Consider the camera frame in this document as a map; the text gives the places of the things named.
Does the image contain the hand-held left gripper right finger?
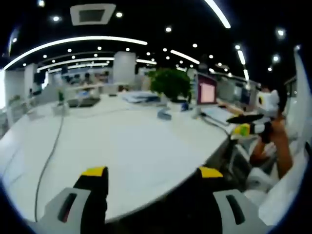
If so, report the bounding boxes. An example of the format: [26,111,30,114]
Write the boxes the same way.
[196,167,269,234]

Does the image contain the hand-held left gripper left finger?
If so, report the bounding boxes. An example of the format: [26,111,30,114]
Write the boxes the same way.
[36,166,109,234]

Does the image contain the blue glasses case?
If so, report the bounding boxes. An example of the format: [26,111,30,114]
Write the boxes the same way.
[157,108,173,121]

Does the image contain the person's right hand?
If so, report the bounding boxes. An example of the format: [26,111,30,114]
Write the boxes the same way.
[271,116,290,143]

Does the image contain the white keyboard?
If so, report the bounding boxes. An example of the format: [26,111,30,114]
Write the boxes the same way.
[202,107,235,125]

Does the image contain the computer monitor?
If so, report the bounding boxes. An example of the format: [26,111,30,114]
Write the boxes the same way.
[192,72,219,119]

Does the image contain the operator in white shirt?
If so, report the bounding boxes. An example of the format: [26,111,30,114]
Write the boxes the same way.
[243,50,312,226]

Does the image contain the green potted plant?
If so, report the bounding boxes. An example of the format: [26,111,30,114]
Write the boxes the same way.
[148,68,194,112]

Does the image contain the dark grey tray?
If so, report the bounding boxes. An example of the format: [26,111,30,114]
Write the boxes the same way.
[67,97,101,108]

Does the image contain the green bottle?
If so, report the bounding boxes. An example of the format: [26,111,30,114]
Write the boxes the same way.
[57,89,66,106]

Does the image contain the pile of blue white documents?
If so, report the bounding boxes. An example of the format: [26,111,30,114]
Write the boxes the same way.
[121,92,160,103]

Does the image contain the straight ceiling light strip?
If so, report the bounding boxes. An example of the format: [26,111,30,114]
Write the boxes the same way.
[204,0,231,29]

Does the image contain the ceiling spot lights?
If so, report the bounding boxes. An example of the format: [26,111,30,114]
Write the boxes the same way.
[38,0,285,74]

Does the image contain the white round pillar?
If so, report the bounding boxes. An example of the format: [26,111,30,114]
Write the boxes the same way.
[113,51,137,85]

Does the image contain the curved ceiling light strip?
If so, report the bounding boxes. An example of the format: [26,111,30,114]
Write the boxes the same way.
[3,36,149,71]

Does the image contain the ceiling air vent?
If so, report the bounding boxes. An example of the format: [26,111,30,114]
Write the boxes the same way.
[70,3,117,26]

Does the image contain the grey desk cable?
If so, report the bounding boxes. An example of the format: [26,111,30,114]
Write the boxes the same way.
[35,116,64,223]

